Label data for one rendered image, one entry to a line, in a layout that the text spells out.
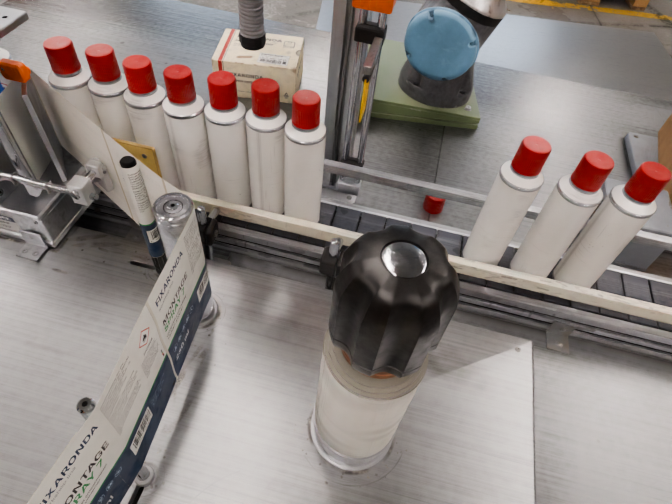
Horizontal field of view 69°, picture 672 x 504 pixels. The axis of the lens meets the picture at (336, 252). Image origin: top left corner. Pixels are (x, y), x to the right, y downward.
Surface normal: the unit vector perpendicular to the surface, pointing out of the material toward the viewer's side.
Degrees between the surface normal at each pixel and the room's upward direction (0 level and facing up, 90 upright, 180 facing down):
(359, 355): 90
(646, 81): 0
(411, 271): 1
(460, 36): 93
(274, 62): 0
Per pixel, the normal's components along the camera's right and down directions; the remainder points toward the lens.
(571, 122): 0.08, -0.63
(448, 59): -0.40, 0.73
